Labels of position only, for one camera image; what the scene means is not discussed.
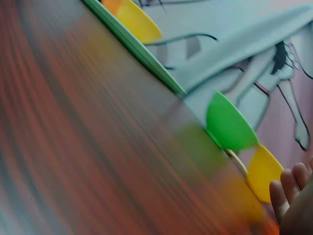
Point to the orange plastic bowl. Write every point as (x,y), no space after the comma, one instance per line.
(111,5)

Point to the person's right hand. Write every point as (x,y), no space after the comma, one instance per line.
(297,210)

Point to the green flat tray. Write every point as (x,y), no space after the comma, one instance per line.
(137,46)

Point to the yellow plastic bowl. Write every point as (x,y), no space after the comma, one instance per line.
(137,22)
(262,171)

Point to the green plastic bowl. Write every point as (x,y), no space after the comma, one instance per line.
(228,122)

